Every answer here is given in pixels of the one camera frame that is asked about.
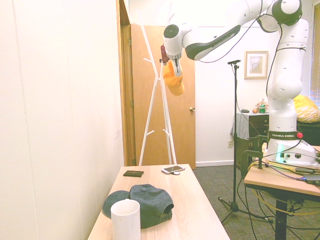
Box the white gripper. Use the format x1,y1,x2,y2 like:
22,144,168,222
172,56,183,78

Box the yellow baseball cap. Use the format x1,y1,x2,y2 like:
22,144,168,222
162,60,186,97

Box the dark blue baseball cap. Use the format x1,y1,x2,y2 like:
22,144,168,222
102,184,175,230

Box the white coat rack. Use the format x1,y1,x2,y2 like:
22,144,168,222
136,1,178,166

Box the brown wooden door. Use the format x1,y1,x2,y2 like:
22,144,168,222
130,24,196,166

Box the grey cloth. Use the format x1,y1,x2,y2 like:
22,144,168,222
229,111,251,140

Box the dried flower decoration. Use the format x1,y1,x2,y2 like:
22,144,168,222
256,97,270,111

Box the dark wooden dresser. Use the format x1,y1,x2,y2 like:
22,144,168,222
235,112,271,173

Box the white smartphone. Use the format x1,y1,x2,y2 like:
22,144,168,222
161,165,187,175

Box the black card wallet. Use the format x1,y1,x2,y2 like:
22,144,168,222
123,170,145,178

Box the black C-clamp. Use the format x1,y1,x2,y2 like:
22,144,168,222
241,134,268,180

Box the window blinds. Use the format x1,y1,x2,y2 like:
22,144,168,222
309,14,320,100

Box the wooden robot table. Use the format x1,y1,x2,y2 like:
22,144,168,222
243,146,320,240

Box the white mug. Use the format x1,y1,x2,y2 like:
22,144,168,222
110,199,141,240

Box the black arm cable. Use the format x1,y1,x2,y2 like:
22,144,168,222
174,0,308,70

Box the wooden door frame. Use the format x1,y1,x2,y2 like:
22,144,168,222
116,0,137,167

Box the framed wall picture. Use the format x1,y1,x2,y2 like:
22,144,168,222
244,50,269,80

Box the black camera tripod stand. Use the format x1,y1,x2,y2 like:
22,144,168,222
217,59,274,224

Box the yellow cable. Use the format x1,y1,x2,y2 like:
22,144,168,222
247,159,320,218

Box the purple cable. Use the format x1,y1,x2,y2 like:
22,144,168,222
262,161,307,181

